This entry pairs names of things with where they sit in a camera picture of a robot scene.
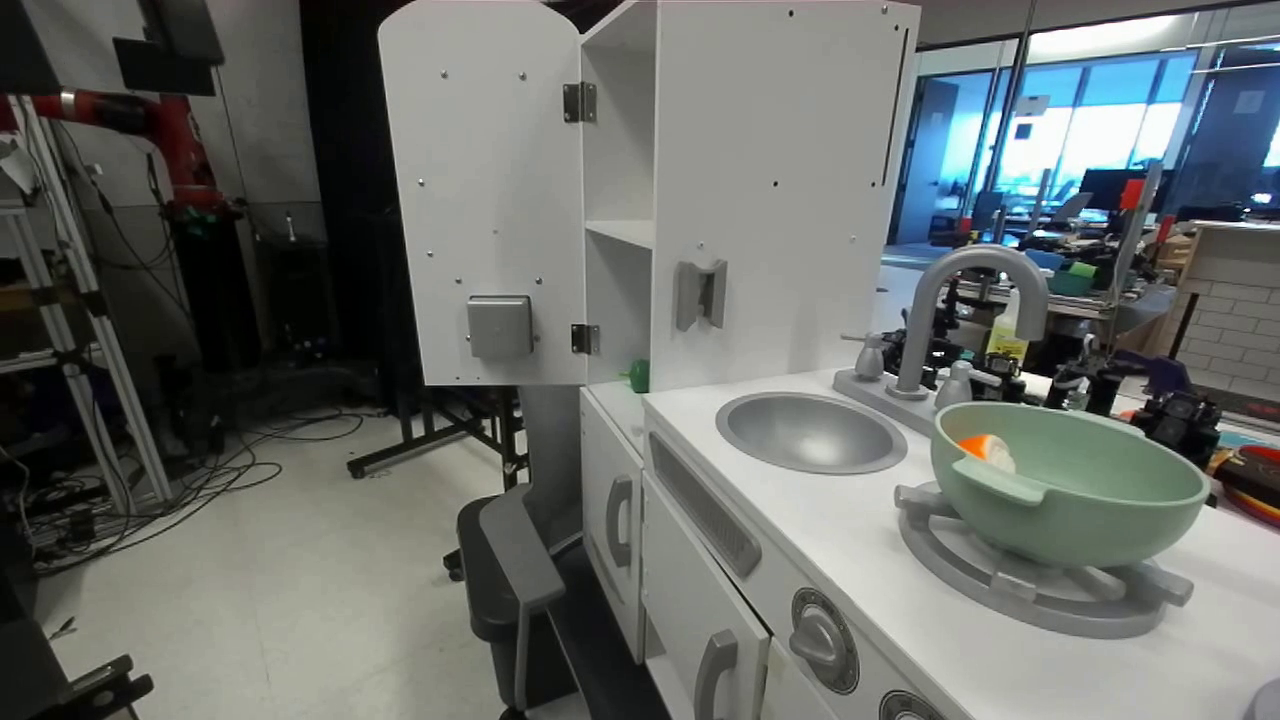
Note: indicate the small orange ball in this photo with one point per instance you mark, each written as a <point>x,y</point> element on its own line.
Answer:
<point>987,451</point>

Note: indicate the small green object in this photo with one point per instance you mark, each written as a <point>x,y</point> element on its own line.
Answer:
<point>636,377</point>

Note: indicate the metal shelf rack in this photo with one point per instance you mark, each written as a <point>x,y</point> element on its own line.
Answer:
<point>113,385</point>

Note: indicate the tall white cabinet door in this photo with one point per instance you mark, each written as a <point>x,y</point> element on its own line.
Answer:
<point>493,161</point>

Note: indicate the grey faucet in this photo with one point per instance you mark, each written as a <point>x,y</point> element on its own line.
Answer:
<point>966,272</point>

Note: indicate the grey stove burner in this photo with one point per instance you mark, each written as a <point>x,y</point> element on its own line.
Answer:
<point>1266,701</point>
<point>1014,593</point>

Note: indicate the white toy kitchen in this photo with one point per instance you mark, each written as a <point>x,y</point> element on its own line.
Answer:
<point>773,161</point>

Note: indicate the red robot arm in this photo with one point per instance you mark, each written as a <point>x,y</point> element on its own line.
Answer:
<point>164,133</point>

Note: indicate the black floor stand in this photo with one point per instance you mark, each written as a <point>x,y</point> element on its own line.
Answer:
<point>401,451</point>

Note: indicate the narrow white cabinet door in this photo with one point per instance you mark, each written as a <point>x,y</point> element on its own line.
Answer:
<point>599,533</point>

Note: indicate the small white cabinet door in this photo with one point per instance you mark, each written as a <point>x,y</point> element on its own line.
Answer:
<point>681,586</point>

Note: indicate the yellow soap bottle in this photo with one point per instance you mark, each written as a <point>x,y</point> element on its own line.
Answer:
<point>1005,345</point>

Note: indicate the black monitor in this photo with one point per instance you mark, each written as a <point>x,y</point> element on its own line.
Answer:
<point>161,64</point>

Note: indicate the red and black tool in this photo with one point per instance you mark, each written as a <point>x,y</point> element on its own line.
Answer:
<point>1254,483</point>

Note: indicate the grey round knob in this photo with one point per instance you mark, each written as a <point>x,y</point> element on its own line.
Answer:
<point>907,704</point>
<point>823,642</point>

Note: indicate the grey round sink basin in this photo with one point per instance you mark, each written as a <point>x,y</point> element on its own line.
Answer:
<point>809,432</point>

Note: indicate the black device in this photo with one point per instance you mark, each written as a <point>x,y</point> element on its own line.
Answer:
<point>1183,422</point>

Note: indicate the white brick pattern panel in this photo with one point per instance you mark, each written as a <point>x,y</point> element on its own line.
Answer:
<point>1242,306</point>

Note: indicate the mint green bowl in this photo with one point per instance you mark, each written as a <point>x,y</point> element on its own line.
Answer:
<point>1082,514</point>

